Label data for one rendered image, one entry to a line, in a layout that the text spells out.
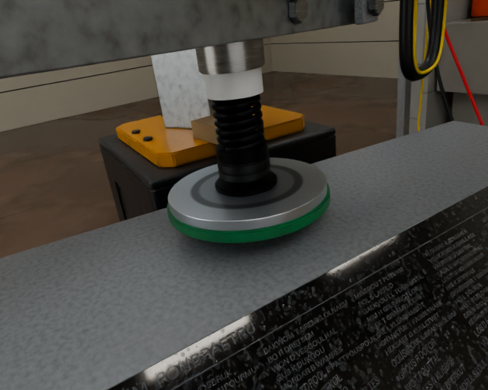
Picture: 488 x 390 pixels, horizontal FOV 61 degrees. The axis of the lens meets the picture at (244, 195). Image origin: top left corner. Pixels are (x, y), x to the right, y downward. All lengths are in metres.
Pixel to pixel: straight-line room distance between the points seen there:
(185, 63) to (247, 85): 0.78
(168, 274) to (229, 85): 0.23
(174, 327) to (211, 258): 0.12
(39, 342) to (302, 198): 0.32
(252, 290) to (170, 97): 0.95
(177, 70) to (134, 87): 5.60
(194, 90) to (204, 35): 0.86
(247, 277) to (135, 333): 0.13
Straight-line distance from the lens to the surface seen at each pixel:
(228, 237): 0.47
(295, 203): 0.49
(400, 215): 0.59
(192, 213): 0.50
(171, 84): 1.31
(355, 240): 0.53
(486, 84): 3.24
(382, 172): 0.73
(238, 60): 0.48
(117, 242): 0.60
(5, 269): 0.63
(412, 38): 1.00
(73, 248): 0.62
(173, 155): 1.10
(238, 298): 0.44
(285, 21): 0.50
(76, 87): 6.61
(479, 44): 3.24
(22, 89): 6.49
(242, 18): 0.45
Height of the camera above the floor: 1.09
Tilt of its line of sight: 24 degrees down
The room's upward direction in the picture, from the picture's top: 7 degrees counter-clockwise
